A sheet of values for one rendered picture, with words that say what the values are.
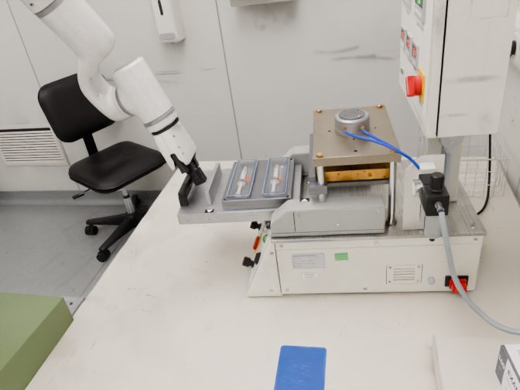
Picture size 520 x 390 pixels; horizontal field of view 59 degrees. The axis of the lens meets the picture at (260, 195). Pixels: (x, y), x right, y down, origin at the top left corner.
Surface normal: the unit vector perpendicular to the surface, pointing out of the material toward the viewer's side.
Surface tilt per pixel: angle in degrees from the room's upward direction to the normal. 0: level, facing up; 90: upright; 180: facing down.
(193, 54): 90
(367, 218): 90
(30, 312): 4
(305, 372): 0
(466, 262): 90
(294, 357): 0
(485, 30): 90
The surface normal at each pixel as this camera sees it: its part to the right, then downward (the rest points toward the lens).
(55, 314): 0.97, 0.00
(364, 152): -0.12, -0.85
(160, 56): -0.20, 0.53
